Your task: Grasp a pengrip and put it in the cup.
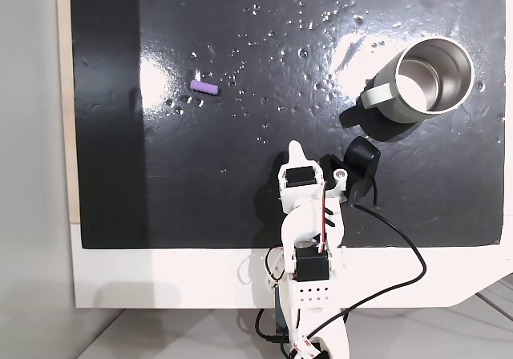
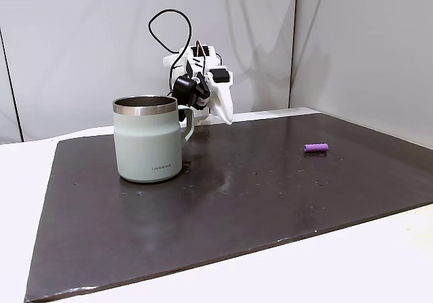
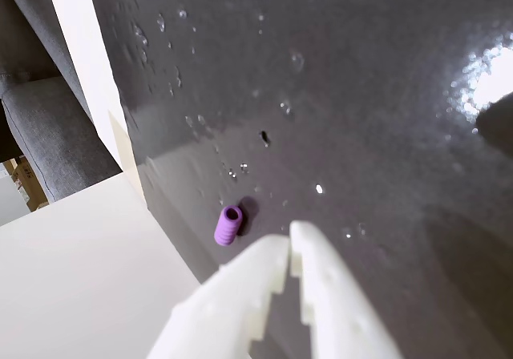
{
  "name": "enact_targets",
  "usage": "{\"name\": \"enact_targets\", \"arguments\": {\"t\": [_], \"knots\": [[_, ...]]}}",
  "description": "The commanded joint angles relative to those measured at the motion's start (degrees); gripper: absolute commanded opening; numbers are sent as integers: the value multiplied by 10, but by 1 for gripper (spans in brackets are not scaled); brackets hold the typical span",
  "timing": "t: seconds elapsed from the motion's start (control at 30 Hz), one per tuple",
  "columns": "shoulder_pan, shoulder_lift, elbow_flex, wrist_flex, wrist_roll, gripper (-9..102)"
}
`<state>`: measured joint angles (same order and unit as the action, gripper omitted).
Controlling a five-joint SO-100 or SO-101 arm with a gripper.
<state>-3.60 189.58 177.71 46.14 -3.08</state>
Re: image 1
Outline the purple pen grip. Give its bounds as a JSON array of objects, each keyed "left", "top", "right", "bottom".
[{"left": 190, "top": 79, "right": 220, "bottom": 96}]

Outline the green steel-lined cup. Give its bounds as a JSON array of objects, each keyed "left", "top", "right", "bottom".
[{"left": 357, "top": 36, "right": 475, "bottom": 126}]

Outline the white red printed tape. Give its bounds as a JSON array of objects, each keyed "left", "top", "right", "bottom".
[{"left": 289, "top": 336, "right": 318, "bottom": 357}]

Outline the black camera cable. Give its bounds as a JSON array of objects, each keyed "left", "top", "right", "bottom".
[{"left": 302, "top": 202, "right": 427, "bottom": 342}]

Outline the black rubber mat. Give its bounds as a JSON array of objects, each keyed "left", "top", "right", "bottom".
[{"left": 70, "top": 0, "right": 505, "bottom": 251}]

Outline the black base cable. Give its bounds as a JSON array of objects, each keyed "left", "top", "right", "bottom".
[{"left": 254, "top": 306, "right": 290, "bottom": 345}]

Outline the black camera box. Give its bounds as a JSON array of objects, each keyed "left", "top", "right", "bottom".
[{"left": 342, "top": 135, "right": 381, "bottom": 207}]

